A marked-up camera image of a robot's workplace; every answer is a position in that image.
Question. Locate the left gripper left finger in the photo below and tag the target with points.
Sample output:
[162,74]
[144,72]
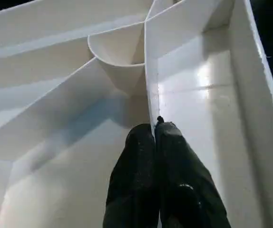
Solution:
[131,190]

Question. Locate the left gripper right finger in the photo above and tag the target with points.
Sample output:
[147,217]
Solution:
[189,190]

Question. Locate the white plastic table top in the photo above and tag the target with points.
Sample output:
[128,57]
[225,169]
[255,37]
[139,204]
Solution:
[79,71]

